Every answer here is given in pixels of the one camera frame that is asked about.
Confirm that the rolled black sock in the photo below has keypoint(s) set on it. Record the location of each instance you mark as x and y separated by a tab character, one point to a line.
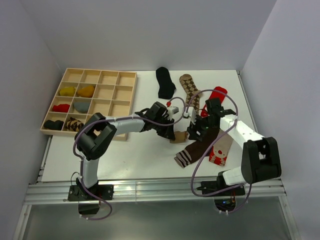
56	125

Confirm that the dark brown striped sock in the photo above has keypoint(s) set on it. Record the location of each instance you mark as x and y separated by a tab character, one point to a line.
193	152

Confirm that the rolled orange sock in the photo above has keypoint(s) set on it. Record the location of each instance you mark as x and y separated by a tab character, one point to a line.
86	92

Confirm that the rolled grey sock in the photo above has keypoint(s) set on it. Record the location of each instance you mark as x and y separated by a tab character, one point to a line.
81	106

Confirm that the aluminium frame rail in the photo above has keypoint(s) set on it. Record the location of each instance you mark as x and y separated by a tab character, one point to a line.
150	190

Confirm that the tan ribbed sock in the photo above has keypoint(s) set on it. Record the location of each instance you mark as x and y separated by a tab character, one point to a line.
180	137

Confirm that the rolled red sock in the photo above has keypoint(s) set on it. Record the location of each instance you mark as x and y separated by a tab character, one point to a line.
61	108

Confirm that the red reindeer sock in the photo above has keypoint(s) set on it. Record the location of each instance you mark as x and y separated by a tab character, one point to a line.
220	150
218	94

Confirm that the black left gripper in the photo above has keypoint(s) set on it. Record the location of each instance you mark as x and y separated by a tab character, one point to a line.
168	133

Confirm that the wooden compartment tray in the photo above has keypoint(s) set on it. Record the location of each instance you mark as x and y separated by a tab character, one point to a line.
113	96

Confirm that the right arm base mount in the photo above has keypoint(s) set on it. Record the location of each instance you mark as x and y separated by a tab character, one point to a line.
228	201

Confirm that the rolled yellow sock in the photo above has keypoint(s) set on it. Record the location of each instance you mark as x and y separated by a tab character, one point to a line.
68	91

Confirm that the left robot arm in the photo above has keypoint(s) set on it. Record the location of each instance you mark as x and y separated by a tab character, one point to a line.
94	138

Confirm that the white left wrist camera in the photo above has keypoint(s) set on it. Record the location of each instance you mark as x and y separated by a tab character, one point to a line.
171	109

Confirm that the brown argyle sock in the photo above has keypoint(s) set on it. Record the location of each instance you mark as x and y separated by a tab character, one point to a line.
190	89

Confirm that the rolled argyle sock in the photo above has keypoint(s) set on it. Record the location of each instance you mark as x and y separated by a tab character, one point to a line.
73	125

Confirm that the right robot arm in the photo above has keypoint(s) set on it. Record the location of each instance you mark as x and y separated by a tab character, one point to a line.
260	159

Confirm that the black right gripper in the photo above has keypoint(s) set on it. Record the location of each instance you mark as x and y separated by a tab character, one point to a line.
192	129

